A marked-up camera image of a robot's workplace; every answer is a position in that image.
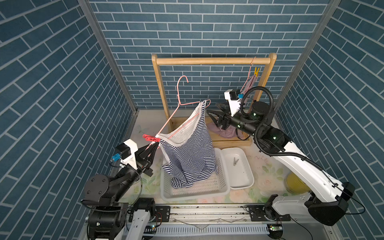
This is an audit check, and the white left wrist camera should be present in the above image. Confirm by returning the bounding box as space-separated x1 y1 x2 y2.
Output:
111 139 138 170

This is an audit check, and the yellow clothespin upper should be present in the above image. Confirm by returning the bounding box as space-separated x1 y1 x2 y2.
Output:
254 68 261 77

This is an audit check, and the pink wire hanger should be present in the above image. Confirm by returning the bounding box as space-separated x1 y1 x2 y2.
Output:
150 75 200 144

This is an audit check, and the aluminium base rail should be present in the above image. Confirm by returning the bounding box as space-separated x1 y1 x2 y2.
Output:
77 202 331 240

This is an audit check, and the white plastic basket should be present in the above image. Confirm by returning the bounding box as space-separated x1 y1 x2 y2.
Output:
160 148 230 202

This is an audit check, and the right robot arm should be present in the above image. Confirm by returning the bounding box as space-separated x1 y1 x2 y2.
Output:
207 87 355 226

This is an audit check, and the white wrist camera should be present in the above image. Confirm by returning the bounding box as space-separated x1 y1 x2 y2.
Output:
224 89 243 117
111 139 138 170

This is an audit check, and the blue white striped tank top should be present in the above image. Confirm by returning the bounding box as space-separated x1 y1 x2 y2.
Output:
156 100 218 189

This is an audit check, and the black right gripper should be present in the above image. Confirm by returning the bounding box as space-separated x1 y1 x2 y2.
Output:
207 103 259 140

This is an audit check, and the yellow cup with pens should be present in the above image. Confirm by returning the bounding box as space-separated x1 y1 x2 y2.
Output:
284 172 311 194

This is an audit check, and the pink tank top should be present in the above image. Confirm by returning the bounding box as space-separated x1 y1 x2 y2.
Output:
206 74 259 139

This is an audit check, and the aluminium corner post right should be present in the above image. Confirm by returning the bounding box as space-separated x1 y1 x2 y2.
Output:
275 0 341 112

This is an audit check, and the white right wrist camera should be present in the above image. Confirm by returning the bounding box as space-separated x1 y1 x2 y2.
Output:
224 89 243 117

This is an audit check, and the white plastic tray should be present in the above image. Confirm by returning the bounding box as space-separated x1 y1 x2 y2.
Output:
222 148 255 190

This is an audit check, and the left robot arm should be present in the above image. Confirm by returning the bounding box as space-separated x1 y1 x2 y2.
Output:
81 143 163 240

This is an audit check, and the red clothespin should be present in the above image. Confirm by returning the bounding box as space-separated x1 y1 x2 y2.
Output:
143 135 161 142

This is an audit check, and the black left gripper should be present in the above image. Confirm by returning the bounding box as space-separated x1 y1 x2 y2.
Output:
111 141 159 202

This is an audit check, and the wooden clothes rack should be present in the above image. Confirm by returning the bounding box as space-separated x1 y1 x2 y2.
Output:
151 53 278 132

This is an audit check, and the aluminium corner post left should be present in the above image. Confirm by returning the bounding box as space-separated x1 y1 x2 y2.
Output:
77 0 139 115

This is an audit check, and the pink hanger with pink top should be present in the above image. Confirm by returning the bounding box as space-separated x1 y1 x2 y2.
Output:
240 57 259 94

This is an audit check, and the aluminium corner post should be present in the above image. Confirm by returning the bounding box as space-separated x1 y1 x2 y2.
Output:
77 0 139 115
275 0 341 112

